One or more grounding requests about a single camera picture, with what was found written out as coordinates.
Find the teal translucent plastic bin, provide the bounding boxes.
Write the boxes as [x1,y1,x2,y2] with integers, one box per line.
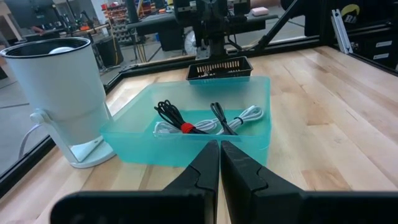
[99,75,272,168]

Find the black slotted plastic basket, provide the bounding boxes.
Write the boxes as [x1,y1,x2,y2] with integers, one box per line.
[185,55,254,85]

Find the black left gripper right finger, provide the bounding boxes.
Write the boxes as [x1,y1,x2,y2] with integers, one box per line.
[220,140,398,224]

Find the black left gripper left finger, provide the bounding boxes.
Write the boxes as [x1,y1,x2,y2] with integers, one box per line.
[50,139,220,224]

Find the white lamp cable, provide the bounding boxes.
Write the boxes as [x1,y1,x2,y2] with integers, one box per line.
[17,122,42,160]

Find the black cable bundle red strap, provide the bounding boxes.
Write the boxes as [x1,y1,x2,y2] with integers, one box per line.
[153,99,239,136]

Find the white rounded desk device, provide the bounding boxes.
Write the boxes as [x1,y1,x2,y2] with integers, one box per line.
[251,6,270,17]

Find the silver aluminium extrusion bar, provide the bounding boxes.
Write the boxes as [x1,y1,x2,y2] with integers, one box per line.
[330,8,354,55]

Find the white cylindrical lamp black rim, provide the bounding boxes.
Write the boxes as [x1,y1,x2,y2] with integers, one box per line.
[0,37,116,169]

